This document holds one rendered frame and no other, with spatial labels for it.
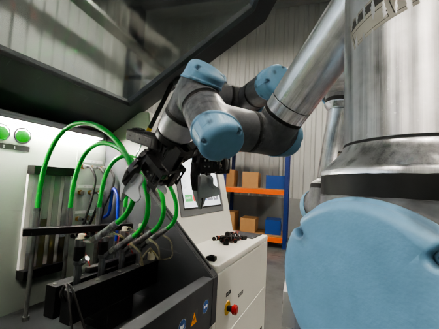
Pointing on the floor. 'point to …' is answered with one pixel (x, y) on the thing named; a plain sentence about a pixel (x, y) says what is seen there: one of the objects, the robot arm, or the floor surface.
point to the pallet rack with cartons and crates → (279, 181)
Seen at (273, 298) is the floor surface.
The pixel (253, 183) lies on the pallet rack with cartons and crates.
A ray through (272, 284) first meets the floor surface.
